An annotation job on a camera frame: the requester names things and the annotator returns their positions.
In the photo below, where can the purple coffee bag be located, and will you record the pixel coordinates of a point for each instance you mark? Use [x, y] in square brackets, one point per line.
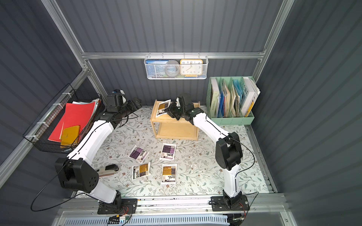
[168, 152]
[138, 154]

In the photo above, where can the light wooden two-tier shelf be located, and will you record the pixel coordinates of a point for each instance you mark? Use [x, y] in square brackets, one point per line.
[166, 127]

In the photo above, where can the green file organizer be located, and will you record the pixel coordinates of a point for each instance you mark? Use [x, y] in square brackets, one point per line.
[231, 92]

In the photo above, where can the grey tape roll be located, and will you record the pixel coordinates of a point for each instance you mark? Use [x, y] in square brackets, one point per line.
[172, 69]

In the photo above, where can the white perforated cable tray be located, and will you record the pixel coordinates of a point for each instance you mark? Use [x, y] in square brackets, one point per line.
[160, 220]

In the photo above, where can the red folder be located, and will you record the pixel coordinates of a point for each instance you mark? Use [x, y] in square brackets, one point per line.
[76, 113]

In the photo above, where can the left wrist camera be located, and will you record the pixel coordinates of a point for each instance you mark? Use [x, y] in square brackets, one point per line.
[117, 93]

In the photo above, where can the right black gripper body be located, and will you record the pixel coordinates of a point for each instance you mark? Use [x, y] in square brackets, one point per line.
[175, 109]

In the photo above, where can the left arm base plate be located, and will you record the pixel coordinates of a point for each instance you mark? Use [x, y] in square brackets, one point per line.
[119, 206]

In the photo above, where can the blue box in basket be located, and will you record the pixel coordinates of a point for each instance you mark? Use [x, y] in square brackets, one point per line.
[155, 68]

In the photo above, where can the purple coffee bag centre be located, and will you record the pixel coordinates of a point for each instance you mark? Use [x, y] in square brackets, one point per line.
[168, 152]

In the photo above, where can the yellow white alarm clock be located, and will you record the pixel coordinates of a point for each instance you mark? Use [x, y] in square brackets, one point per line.
[191, 67]

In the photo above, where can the yellow notebook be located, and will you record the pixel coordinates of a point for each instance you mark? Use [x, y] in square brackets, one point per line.
[69, 136]

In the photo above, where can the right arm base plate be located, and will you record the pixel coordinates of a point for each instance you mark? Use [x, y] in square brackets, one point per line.
[224, 203]

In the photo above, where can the purple coffee bag left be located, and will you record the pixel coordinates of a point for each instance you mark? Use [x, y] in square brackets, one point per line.
[138, 154]

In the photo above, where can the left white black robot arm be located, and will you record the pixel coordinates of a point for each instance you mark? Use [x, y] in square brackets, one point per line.
[75, 172]

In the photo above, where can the black wire side basket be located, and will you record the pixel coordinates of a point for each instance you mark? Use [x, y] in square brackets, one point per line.
[42, 128]

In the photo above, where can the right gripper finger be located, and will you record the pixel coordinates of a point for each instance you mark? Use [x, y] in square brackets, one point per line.
[173, 107]
[173, 113]

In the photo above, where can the grey black stapler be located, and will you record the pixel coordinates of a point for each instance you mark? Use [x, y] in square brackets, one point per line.
[107, 170]

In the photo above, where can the white book with letters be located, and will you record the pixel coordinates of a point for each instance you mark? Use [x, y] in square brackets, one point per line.
[250, 95]

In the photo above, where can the white wire wall basket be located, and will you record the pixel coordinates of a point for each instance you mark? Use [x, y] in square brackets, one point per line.
[178, 58]

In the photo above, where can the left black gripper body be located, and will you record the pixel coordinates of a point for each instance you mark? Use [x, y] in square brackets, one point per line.
[131, 104]

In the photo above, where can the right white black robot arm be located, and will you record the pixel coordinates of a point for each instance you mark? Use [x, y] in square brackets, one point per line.
[228, 153]

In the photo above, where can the white green book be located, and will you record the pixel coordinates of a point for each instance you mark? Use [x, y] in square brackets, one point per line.
[215, 98]

